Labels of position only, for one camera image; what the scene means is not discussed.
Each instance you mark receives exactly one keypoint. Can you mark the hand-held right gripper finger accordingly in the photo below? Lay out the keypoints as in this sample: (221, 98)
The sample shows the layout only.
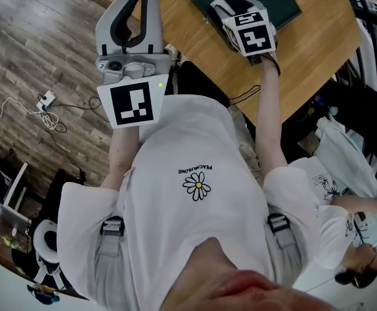
(220, 3)

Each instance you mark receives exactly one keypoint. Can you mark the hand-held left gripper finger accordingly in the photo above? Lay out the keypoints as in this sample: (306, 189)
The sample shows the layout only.
(106, 28)
(153, 28)

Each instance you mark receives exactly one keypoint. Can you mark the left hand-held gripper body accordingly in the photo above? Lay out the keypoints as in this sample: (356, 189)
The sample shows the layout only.
(133, 102)

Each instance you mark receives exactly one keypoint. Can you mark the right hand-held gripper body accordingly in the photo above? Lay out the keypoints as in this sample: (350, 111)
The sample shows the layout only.
(255, 39)

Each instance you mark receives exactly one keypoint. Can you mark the person's right forearm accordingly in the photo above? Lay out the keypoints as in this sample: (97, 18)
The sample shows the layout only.
(269, 118)

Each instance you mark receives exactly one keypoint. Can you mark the person's left forearm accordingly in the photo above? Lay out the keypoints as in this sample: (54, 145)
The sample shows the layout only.
(120, 157)

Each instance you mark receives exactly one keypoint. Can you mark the person's black trousers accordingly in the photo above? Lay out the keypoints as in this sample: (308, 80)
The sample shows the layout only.
(201, 83)

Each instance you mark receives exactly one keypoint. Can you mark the white power strip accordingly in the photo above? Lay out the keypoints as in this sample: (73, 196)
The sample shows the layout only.
(46, 99)

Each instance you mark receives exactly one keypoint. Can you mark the black metal shelf rack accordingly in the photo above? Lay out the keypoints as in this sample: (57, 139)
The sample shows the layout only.
(374, 21)

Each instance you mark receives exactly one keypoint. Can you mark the white flower print t-shirt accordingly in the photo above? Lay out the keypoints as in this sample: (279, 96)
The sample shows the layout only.
(188, 212)

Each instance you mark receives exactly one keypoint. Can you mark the black chair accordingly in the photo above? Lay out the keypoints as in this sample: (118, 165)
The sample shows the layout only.
(366, 115)

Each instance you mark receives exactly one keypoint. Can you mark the white cloth bag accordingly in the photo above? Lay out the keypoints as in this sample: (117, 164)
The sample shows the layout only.
(347, 154)

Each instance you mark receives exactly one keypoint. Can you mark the white round stool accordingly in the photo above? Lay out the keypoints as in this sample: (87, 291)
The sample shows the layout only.
(44, 241)

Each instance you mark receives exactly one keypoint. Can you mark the person's chin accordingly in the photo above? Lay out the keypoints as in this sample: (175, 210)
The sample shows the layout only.
(234, 283)

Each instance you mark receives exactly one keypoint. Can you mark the white frame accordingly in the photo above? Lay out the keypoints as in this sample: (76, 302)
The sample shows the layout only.
(15, 190)

